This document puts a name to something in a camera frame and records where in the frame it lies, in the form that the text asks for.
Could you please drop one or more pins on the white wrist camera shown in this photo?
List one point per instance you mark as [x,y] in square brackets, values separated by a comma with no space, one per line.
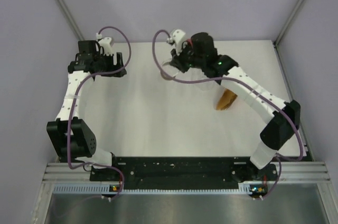
[176,39]
[106,44]

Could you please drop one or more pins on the aluminium frame post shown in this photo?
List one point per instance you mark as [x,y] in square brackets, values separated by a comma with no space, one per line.
[289,21]
[71,22]

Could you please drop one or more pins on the glass beaker with brown band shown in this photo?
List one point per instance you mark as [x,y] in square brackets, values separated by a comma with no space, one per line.
[170,72]

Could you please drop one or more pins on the right aluminium frame post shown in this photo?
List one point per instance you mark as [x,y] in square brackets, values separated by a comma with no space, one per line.
[289,21]

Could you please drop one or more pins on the aluminium front rail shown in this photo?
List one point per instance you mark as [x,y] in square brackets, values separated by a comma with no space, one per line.
[291,172]

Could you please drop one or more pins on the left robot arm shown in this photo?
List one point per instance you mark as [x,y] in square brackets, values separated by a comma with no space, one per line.
[71,136]

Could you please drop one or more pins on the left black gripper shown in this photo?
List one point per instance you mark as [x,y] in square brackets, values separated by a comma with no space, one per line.
[118,58]

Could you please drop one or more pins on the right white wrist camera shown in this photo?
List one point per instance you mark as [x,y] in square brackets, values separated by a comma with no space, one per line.
[176,39]

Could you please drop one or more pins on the red-topped dark flask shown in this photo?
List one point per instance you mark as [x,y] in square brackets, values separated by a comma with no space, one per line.
[189,42]

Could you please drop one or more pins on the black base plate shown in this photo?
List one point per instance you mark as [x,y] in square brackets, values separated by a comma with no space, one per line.
[188,184]

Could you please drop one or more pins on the left aluminium frame post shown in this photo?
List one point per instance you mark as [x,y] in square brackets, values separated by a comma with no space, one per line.
[71,22]

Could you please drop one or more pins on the clear glass dripper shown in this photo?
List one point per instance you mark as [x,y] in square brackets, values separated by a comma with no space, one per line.
[197,74]

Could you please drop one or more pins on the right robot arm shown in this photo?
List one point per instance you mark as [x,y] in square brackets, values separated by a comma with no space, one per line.
[281,117]

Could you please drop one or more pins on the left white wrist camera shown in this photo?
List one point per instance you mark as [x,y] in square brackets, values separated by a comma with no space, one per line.
[106,44]

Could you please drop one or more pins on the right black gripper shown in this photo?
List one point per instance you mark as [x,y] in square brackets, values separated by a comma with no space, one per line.
[178,59]

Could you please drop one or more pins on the brown coffee filter stack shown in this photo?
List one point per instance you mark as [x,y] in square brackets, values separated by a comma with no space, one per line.
[226,100]

